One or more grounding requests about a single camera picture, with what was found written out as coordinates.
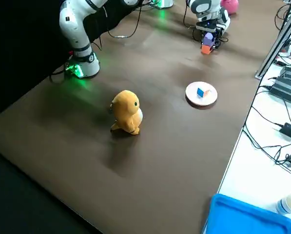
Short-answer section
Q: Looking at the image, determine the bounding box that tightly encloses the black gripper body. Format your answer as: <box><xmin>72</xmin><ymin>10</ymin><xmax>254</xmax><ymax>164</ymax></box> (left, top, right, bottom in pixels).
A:
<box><xmin>196</xmin><ymin>21</ymin><xmax>221</xmax><ymax>34</ymax></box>

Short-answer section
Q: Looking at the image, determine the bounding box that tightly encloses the purple foam block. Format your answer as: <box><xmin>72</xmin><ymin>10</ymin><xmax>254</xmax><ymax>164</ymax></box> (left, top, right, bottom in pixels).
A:
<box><xmin>203</xmin><ymin>32</ymin><xmax>214</xmax><ymax>47</ymax></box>

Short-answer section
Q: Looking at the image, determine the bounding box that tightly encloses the orange foam block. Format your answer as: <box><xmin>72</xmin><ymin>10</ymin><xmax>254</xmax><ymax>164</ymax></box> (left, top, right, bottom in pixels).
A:
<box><xmin>201</xmin><ymin>44</ymin><xmax>214</xmax><ymax>56</ymax></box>

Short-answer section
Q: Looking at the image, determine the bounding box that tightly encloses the pink plush toy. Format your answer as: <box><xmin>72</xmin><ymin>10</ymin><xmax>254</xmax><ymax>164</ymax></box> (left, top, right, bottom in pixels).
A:
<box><xmin>220</xmin><ymin>0</ymin><xmax>240</xmax><ymax>16</ymax></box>

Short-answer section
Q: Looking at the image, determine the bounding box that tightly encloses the multicolour puzzle cube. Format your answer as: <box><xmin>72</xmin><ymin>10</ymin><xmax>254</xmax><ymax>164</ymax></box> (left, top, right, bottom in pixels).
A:
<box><xmin>196</xmin><ymin>88</ymin><xmax>212</xmax><ymax>98</ymax></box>

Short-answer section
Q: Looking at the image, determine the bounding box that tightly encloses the white round plate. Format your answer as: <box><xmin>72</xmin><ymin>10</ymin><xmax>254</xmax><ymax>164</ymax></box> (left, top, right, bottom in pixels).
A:
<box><xmin>185</xmin><ymin>81</ymin><xmax>219</xmax><ymax>107</ymax></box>

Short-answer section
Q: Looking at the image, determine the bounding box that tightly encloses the orange plush toy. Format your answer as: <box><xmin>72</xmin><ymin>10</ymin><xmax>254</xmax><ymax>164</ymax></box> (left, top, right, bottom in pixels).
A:
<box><xmin>109</xmin><ymin>90</ymin><xmax>144</xmax><ymax>136</ymax></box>

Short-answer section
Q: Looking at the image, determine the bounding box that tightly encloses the blue plastic tray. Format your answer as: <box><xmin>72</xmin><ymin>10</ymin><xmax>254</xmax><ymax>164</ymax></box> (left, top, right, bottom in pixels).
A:
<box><xmin>203</xmin><ymin>193</ymin><xmax>291</xmax><ymax>234</ymax></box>

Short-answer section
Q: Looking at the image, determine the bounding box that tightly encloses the white paper cup blue band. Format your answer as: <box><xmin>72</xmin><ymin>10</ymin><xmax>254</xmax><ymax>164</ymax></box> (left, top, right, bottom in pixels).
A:
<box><xmin>275</xmin><ymin>194</ymin><xmax>291</xmax><ymax>215</ymax></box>

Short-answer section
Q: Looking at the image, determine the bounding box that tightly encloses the black cable with silver connector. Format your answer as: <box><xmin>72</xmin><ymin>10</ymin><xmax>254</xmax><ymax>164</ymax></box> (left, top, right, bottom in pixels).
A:
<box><xmin>183</xmin><ymin>0</ymin><xmax>197</xmax><ymax>29</ymax></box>
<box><xmin>107</xmin><ymin>0</ymin><xmax>143</xmax><ymax>39</ymax></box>

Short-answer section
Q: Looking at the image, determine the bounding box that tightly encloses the aluminium frame post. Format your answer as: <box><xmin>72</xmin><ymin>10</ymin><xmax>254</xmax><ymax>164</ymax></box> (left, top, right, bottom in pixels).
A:
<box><xmin>255</xmin><ymin>0</ymin><xmax>291</xmax><ymax>79</ymax></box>

